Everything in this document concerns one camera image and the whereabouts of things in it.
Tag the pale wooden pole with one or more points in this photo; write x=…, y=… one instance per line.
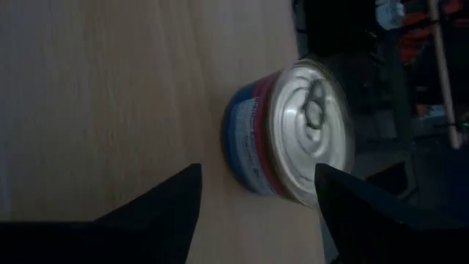
x=444, y=73

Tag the blue Wild Planet salmon can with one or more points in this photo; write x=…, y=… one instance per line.
x=293, y=124

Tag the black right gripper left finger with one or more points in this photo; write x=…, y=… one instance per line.
x=172, y=201

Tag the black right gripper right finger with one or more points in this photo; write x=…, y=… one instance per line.
x=351, y=201

